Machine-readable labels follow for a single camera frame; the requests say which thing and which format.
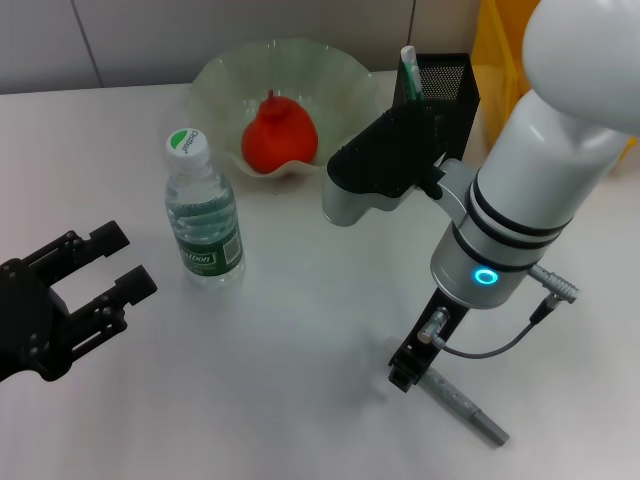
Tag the orange fruit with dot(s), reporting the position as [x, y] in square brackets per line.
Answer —
[280, 140]

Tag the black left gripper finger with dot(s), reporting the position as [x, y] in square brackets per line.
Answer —
[115, 305]
[85, 247]

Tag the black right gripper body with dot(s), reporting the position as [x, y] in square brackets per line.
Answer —
[425, 355]

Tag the black mesh pen holder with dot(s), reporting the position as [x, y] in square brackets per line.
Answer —
[450, 80]

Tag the pale green wavy glass bowl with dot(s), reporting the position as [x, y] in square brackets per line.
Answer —
[325, 80]

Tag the clear green-label water bottle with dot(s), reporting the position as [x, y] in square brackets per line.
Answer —
[220, 210]

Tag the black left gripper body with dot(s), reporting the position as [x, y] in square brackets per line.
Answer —
[30, 325]

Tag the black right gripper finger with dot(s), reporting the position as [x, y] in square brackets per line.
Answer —
[405, 375]

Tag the grey marker pen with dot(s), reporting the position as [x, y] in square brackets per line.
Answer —
[460, 400]

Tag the yellow plastic bin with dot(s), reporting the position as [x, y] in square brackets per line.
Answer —
[495, 75]

